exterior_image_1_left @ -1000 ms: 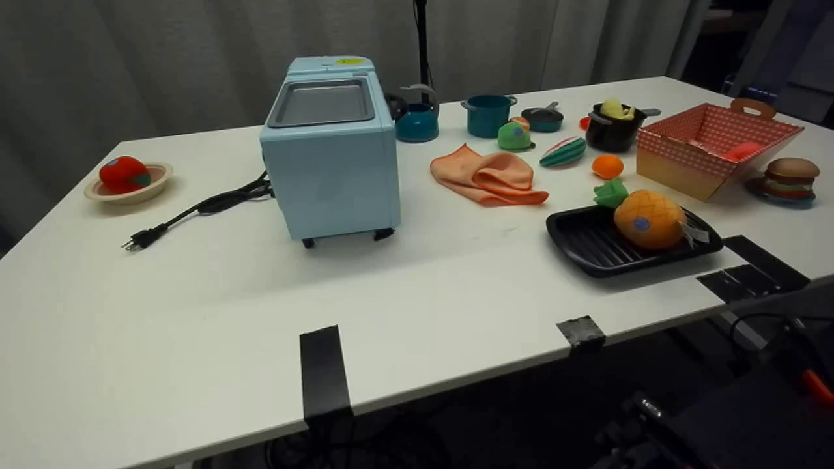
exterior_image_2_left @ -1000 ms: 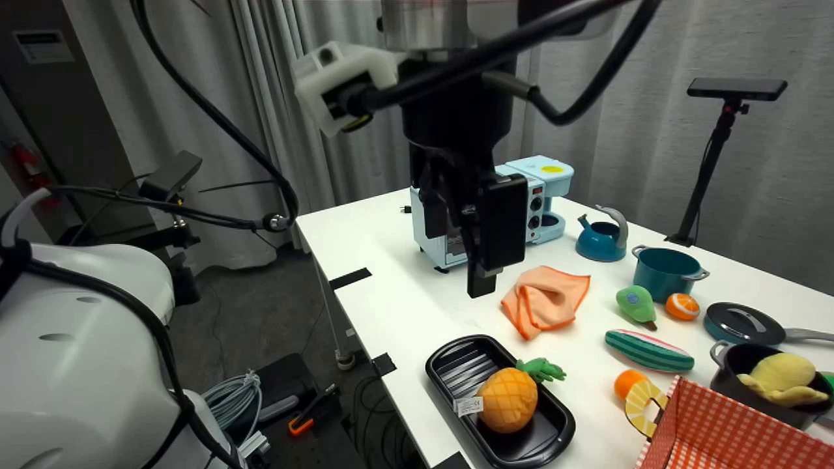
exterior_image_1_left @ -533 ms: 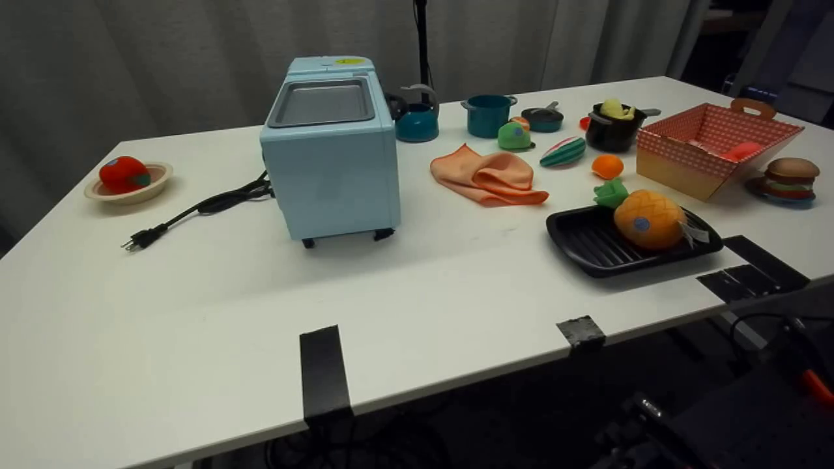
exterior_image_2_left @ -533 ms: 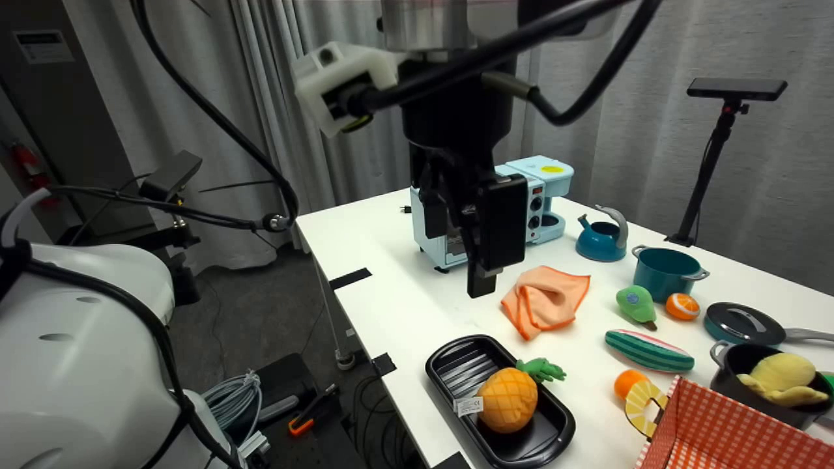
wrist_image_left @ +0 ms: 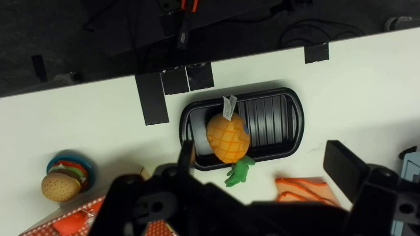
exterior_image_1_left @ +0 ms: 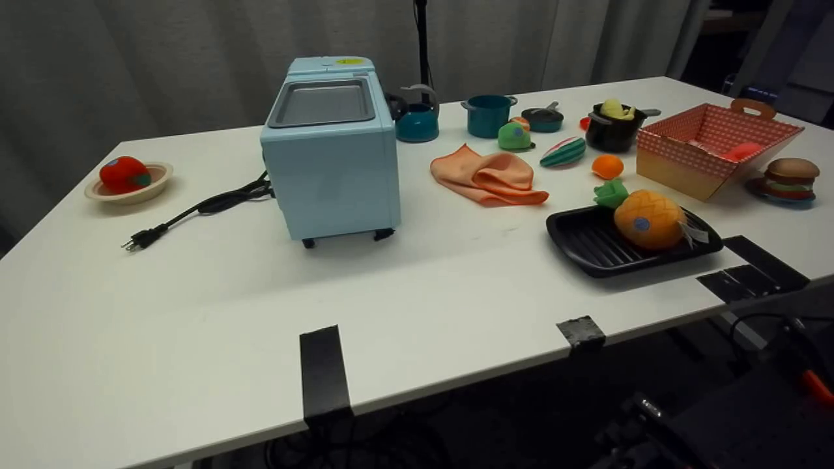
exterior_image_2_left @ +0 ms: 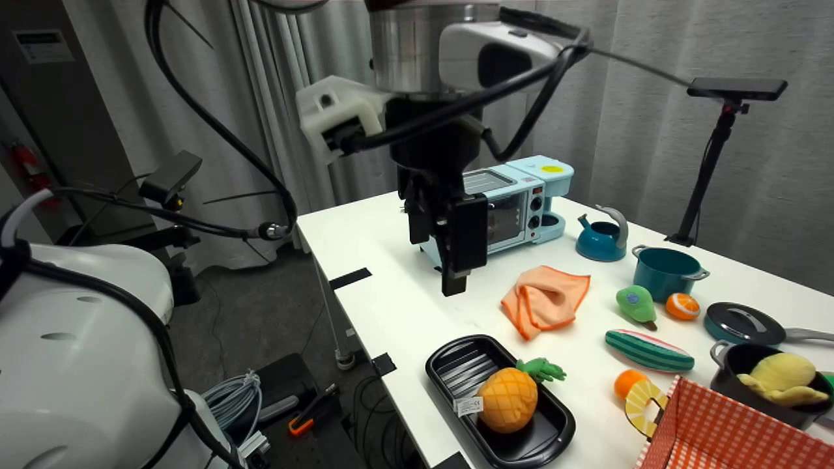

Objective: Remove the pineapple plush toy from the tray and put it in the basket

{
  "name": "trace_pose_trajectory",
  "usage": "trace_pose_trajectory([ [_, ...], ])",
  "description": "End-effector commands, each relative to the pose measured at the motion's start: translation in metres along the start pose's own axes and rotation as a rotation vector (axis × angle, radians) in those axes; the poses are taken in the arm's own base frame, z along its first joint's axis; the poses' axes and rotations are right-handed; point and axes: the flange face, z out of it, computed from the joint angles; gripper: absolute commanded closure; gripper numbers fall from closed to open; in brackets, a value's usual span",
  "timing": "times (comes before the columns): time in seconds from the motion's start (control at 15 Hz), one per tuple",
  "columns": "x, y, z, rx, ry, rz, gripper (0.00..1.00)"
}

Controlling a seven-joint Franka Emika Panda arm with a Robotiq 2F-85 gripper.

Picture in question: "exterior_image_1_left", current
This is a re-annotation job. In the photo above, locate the black power cable with plug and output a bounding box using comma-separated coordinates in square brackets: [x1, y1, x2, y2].
[119, 169, 276, 255]

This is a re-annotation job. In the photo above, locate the teal toy pot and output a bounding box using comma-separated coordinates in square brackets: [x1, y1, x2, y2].
[460, 91, 521, 140]

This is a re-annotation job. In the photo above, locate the small orange fruit toy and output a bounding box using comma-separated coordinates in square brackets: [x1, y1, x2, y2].
[590, 151, 628, 183]

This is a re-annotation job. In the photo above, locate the black tripod pole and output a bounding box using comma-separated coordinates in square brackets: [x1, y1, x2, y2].
[411, 0, 435, 89]

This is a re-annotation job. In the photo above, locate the orange folded cloth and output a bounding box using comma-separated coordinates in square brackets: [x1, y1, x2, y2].
[427, 140, 552, 208]

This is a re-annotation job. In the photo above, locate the red tomato plush in bowl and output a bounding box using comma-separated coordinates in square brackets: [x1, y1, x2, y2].
[97, 154, 153, 195]

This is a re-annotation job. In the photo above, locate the green pear plush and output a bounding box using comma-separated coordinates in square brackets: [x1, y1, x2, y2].
[495, 115, 536, 154]

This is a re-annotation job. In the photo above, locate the teal toy kettle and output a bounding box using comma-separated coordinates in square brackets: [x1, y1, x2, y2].
[384, 80, 444, 145]

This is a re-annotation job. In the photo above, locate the small black tape square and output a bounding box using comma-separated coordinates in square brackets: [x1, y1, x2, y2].
[555, 313, 607, 355]

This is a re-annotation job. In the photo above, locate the burger plush toy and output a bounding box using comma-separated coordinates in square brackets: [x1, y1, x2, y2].
[763, 157, 823, 201]

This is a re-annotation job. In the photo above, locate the black ridged tray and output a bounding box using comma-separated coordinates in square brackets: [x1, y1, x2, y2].
[546, 204, 728, 281]

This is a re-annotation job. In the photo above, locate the orange red handle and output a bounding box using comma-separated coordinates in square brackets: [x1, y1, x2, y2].
[800, 368, 834, 412]

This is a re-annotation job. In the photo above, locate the light blue toaster oven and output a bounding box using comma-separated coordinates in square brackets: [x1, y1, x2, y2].
[259, 55, 405, 253]

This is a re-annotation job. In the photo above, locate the wide black tape strip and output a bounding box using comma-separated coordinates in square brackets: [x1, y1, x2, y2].
[721, 231, 813, 295]

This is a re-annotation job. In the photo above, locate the black equipment with cables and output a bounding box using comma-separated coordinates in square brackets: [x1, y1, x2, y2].
[598, 285, 834, 469]

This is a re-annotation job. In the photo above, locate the round red plush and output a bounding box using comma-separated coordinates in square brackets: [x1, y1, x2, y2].
[724, 140, 766, 165]

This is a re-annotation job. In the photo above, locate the yellow plush toy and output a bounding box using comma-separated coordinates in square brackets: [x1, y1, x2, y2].
[598, 96, 639, 126]

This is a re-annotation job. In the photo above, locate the red checkered basket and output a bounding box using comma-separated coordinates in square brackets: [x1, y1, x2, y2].
[633, 96, 807, 204]

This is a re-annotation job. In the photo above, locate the long black tape strip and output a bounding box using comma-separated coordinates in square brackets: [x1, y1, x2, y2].
[298, 324, 354, 425]

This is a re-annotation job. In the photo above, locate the small dark teal pan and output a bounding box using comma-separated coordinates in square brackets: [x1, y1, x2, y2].
[519, 98, 566, 136]

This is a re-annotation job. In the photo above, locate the black tape patch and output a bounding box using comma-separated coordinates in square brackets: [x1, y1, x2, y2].
[697, 264, 770, 306]

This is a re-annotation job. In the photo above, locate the dark background furniture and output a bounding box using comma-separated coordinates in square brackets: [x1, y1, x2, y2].
[681, 0, 834, 128]

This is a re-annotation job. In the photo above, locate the orange bread roll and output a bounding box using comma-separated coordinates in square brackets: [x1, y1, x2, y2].
[591, 177, 712, 255]

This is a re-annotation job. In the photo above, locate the black toy pot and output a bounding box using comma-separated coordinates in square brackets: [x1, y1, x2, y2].
[585, 98, 662, 157]

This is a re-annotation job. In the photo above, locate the striped watermelon slice plush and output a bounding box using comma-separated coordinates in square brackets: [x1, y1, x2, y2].
[536, 136, 590, 169]

